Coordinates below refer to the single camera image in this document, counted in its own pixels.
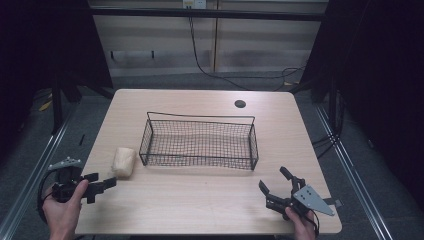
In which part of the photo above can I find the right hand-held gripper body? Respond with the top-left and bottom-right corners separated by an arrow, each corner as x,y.
265,175 -> 344,222

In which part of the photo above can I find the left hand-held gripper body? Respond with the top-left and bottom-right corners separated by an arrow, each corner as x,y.
48,156 -> 101,205

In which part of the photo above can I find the beige bread roll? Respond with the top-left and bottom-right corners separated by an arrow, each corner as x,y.
111,146 -> 137,179

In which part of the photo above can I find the black wire mesh basket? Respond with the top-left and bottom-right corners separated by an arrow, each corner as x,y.
138,111 -> 260,172

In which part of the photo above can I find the person's left hand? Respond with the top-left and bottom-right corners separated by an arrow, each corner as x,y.
42,179 -> 90,238

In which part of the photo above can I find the person's right hand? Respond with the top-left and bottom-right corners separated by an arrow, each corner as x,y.
284,206 -> 318,240

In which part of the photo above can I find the black metal stand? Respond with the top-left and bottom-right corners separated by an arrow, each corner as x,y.
49,71 -> 116,136

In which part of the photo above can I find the yellow floor tape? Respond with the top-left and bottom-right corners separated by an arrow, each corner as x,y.
38,99 -> 54,113

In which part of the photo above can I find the dark curtain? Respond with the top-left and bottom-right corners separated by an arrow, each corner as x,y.
0,0 -> 114,168
299,0 -> 424,214

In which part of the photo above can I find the black horizontal metal bar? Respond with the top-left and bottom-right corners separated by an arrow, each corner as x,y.
89,7 -> 327,22

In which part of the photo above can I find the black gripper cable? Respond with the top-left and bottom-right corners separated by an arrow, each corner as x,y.
304,209 -> 321,238
36,169 -> 59,225

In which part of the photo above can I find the metal floor rail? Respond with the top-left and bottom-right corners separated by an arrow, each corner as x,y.
0,101 -> 79,240
313,103 -> 396,240

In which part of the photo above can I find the bundle of black floor cables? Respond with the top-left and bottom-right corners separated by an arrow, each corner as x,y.
311,89 -> 346,160

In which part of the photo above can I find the long black wall cable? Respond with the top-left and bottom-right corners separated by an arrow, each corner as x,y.
188,15 -> 308,92

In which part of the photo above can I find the white wall socket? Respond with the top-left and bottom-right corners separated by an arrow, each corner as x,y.
182,0 -> 208,10

